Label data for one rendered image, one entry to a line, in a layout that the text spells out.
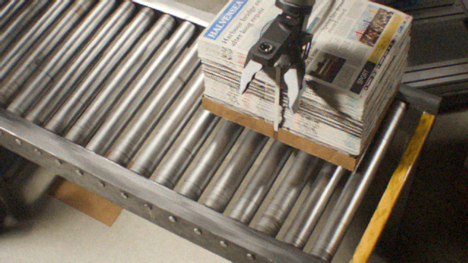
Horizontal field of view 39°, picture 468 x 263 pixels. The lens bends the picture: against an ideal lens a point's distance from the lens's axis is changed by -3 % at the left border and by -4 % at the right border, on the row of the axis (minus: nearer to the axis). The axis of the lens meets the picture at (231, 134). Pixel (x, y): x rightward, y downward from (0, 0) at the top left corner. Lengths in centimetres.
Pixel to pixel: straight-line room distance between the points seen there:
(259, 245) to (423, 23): 141
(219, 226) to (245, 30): 41
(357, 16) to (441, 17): 118
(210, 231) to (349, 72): 44
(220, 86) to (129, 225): 103
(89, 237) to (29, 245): 22
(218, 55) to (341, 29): 26
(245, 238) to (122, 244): 100
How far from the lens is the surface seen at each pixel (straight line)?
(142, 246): 235
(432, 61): 250
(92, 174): 157
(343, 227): 145
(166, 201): 149
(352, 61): 136
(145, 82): 169
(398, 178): 148
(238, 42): 139
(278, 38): 122
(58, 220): 248
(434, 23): 262
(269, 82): 138
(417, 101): 163
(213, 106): 153
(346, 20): 146
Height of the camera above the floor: 209
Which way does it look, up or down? 56 degrees down
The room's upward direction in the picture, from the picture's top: 8 degrees counter-clockwise
